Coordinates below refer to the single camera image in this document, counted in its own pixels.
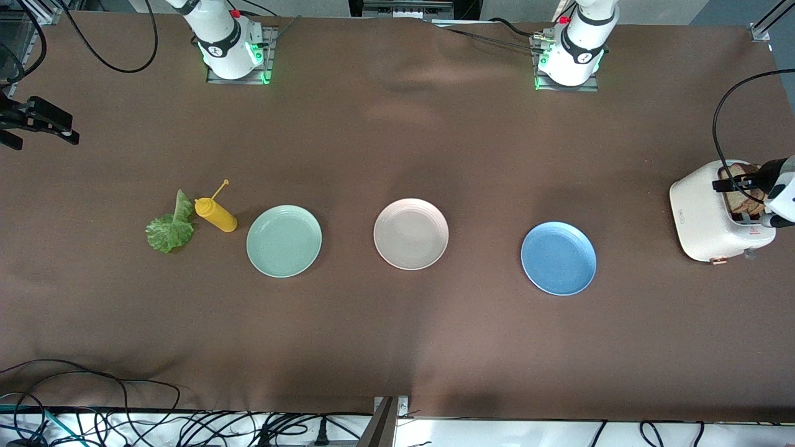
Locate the black base cable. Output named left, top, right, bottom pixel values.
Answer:
left=432, top=17, right=550, bottom=52

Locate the black cable loop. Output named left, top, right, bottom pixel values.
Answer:
left=0, top=359, right=181, bottom=429

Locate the teal cable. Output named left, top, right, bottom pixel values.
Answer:
left=0, top=404, right=84, bottom=446

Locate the white toaster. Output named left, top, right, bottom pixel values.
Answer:
left=670, top=160, right=778, bottom=264

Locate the yellow squeeze bottle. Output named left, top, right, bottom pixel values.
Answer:
left=194, top=179, right=239, bottom=233

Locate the grey power strip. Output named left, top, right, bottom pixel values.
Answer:
left=362, top=0, right=455, bottom=19

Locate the brown table cloth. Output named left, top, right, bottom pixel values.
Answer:
left=0, top=11, right=795, bottom=424

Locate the aluminium frame rail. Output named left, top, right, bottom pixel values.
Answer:
left=748, top=0, right=795, bottom=44
left=14, top=0, right=68, bottom=27

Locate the green lettuce leaf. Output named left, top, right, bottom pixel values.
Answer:
left=145, top=189, right=195, bottom=254

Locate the beige plate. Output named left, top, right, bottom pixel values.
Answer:
left=373, top=198, right=450, bottom=271

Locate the mint green plate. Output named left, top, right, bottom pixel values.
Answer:
left=246, top=205, right=323, bottom=278

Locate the metal camera post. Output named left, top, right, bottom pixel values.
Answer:
left=357, top=395, right=411, bottom=447

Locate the blue plate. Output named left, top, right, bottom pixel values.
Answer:
left=520, top=222, right=597, bottom=297

